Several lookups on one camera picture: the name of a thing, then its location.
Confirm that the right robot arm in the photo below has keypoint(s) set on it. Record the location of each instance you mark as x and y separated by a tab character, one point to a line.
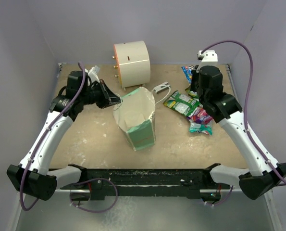
264	171

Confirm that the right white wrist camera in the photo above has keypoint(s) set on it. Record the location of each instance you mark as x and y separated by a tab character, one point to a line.
207	58

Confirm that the green Fox's candy packet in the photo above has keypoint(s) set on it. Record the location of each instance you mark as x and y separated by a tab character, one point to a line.
191	93

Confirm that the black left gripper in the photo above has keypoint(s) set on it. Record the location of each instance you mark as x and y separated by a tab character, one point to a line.
113	98

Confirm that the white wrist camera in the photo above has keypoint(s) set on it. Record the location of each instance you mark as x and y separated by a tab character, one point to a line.
207	58
93	74

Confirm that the green paper bag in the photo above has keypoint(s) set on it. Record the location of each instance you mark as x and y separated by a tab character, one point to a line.
135	117

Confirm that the white cylindrical drawer cabinet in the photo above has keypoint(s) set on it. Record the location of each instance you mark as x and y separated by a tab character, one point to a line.
132	64

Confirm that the small white stapler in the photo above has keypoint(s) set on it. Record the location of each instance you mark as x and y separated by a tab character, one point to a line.
161	87

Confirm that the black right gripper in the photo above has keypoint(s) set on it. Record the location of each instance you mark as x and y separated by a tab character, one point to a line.
195	74

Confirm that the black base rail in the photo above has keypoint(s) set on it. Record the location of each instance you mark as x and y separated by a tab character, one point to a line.
188	183

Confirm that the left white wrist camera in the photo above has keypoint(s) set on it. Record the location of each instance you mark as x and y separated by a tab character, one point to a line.
93	74

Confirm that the purple fruit candy packet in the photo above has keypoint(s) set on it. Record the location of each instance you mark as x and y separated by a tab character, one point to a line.
200	116

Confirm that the small blue snack packet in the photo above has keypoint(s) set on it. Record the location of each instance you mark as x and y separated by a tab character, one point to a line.
188	72

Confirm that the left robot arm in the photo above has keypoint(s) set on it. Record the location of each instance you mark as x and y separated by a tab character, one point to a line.
32	175

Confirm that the teal white snack packet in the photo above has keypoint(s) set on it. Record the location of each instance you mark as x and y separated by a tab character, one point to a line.
200	128

